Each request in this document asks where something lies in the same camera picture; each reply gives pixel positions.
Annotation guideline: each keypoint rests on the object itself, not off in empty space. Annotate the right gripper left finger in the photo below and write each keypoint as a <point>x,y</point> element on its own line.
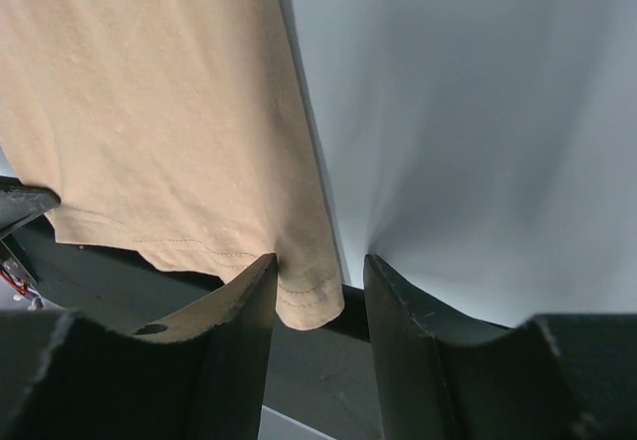
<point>198,373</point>

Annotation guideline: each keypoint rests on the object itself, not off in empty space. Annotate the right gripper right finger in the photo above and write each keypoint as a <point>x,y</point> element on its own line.
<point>441,374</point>

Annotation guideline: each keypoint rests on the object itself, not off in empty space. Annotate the beige t shirt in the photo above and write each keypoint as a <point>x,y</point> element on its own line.
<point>175,129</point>

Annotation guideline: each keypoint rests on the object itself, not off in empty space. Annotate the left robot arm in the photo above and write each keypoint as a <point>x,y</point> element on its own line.
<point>20,204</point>

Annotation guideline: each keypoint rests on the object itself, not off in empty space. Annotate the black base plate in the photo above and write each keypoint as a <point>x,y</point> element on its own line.
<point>319,382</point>

